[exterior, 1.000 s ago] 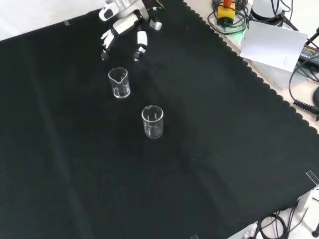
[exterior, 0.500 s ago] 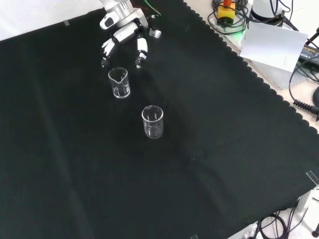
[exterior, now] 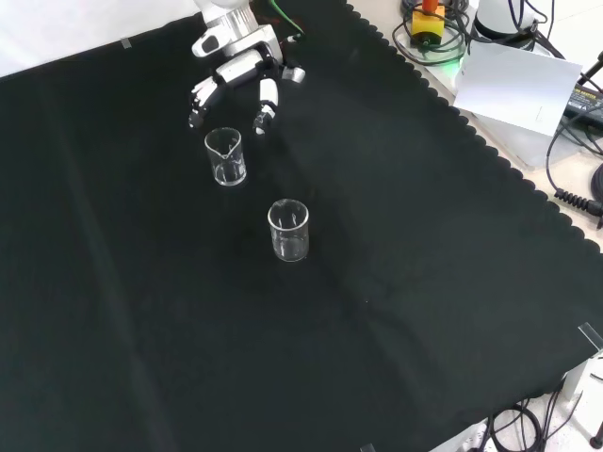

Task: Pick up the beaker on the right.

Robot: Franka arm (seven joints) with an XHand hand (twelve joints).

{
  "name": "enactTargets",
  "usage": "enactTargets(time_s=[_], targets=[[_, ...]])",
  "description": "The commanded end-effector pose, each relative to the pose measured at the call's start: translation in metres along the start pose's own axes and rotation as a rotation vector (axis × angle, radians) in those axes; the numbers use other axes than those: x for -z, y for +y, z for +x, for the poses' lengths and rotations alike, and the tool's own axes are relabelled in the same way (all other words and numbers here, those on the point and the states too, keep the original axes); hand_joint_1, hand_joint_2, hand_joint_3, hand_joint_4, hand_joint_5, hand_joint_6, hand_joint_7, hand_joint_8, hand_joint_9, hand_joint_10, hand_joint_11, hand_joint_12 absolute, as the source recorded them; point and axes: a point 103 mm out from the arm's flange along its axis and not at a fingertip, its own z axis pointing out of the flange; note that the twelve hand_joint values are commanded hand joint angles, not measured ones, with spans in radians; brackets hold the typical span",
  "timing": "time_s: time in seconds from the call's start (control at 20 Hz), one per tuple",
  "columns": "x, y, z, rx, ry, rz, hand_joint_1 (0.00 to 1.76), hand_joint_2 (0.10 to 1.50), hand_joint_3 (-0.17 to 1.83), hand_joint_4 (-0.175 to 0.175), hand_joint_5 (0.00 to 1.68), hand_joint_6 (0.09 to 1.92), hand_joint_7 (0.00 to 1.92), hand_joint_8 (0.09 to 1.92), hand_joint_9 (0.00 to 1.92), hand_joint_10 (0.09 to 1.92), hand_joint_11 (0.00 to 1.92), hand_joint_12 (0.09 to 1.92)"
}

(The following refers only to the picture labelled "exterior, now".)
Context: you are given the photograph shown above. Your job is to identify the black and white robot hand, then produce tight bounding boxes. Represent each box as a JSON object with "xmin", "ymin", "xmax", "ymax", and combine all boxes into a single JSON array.
[{"xmin": 187, "ymin": 23, "xmax": 307, "ymax": 137}]

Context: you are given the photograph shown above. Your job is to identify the clear glass beaker with spout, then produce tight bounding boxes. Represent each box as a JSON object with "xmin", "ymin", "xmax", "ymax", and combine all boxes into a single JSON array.
[{"xmin": 204, "ymin": 125, "xmax": 248, "ymax": 187}]

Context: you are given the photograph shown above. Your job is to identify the yellow emergency stop button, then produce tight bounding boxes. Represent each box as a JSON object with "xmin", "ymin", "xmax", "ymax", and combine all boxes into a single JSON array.
[{"xmin": 410, "ymin": 0, "xmax": 447, "ymax": 48}]

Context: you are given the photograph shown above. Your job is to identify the black cloth with scalloped edge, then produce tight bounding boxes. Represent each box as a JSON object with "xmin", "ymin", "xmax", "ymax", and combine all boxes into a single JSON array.
[{"xmin": 0, "ymin": 0, "xmax": 603, "ymax": 452}]

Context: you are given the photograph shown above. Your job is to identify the pale white board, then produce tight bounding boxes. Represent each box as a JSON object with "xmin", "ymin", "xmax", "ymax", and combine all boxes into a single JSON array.
[{"xmin": 452, "ymin": 40, "xmax": 584, "ymax": 138}]

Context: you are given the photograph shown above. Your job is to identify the black power adapter yellow label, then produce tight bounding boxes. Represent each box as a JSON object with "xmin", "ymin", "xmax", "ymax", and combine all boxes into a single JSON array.
[{"xmin": 563, "ymin": 80, "xmax": 603, "ymax": 120}]

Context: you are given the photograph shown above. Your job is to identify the white power strip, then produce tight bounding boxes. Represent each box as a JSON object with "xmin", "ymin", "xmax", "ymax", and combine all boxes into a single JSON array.
[{"xmin": 437, "ymin": 420, "xmax": 491, "ymax": 452}]

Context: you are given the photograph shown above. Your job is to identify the white box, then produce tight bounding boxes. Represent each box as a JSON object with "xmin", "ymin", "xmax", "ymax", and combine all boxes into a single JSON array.
[{"xmin": 562, "ymin": 350, "xmax": 603, "ymax": 444}]

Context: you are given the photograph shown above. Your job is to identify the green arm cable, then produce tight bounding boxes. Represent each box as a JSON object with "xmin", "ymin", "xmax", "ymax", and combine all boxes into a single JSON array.
[{"xmin": 264, "ymin": 0, "xmax": 305, "ymax": 42}]

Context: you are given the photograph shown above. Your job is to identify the dark green cable loop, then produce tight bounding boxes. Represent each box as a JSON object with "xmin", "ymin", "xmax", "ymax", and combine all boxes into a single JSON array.
[{"xmin": 391, "ymin": 8, "xmax": 472, "ymax": 67}]

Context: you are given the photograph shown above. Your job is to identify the black coiled cable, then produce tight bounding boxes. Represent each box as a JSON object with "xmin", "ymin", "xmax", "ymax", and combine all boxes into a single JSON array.
[{"xmin": 545, "ymin": 105, "xmax": 603, "ymax": 218}]

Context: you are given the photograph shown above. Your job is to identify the black cable loops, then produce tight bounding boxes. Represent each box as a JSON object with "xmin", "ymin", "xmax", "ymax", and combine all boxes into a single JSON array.
[{"xmin": 484, "ymin": 376, "xmax": 585, "ymax": 452}]

